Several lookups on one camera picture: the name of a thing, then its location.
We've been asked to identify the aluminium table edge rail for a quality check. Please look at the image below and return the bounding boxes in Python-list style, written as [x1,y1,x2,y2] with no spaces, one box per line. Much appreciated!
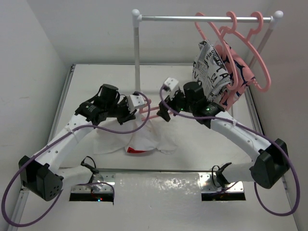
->
[9,64,76,223]

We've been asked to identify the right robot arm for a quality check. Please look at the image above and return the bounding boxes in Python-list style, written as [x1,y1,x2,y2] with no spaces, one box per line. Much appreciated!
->
[157,78,290,189]

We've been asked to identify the metal base plate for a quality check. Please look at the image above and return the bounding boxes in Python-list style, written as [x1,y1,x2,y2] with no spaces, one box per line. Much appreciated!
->
[71,171,244,200]

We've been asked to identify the newspaper print shirt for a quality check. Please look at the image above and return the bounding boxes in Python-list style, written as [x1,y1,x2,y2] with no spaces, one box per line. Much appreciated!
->
[192,39,231,102]

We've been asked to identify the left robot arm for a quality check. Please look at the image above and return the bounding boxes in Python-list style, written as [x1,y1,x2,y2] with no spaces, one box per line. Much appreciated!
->
[18,84,144,201]

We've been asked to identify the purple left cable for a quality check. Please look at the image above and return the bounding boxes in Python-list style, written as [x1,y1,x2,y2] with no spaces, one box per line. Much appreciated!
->
[0,91,151,228]

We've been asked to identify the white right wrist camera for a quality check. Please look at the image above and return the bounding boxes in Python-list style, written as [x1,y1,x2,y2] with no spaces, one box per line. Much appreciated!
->
[163,77,179,92]

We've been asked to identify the white clothes rack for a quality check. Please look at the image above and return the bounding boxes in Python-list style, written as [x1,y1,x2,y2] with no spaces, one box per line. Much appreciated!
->
[131,9,284,125]

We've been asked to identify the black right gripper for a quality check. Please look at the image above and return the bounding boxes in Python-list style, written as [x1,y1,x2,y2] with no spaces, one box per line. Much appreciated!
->
[157,87,196,121]

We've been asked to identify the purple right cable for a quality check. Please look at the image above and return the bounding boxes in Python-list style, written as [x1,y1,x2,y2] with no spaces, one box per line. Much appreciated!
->
[159,85,300,217]

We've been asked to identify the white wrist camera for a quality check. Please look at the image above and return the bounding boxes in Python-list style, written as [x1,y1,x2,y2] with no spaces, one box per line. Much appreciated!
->
[163,77,179,92]
[127,95,146,112]

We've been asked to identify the white t shirt red print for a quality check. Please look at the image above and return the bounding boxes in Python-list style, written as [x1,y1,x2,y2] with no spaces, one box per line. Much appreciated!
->
[93,118,178,154]

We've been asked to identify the empty pink hanger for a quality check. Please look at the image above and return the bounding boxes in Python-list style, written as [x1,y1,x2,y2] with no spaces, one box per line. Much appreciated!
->
[233,12,271,92]

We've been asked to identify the pink hanger with newspaper shirt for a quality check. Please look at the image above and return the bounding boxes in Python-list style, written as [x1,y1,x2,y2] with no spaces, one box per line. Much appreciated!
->
[193,12,239,91]

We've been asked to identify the purple cable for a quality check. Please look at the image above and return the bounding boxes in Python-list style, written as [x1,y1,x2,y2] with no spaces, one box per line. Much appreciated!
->
[0,91,151,228]
[159,85,300,217]

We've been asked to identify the pink patterned shirt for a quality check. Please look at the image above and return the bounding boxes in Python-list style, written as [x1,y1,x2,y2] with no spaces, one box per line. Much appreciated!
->
[214,44,256,111]

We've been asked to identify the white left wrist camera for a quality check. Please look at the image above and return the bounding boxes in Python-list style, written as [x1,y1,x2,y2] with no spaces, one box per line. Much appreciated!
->
[127,95,146,112]

